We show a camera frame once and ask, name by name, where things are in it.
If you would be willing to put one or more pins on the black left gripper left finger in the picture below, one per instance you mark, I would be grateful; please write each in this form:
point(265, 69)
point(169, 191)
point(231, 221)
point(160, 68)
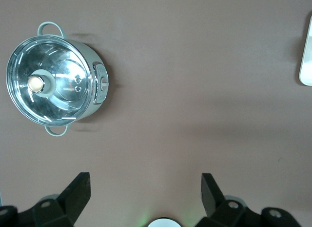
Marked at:
point(70, 200)

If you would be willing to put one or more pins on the glass pot lid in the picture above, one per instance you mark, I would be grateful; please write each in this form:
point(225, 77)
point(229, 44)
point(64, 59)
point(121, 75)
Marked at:
point(63, 66)

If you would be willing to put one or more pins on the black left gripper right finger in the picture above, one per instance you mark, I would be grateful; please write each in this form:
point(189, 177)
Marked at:
point(219, 207)

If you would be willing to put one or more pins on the pale green electric cooking pot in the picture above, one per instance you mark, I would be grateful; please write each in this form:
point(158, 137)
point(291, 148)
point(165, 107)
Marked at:
point(91, 53)

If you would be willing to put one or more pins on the white bear print tray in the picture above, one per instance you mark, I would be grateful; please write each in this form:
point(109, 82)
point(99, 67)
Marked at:
point(307, 53)

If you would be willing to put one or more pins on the brown table cover sheet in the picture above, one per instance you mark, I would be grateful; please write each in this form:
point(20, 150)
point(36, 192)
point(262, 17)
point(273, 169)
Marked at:
point(170, 90)

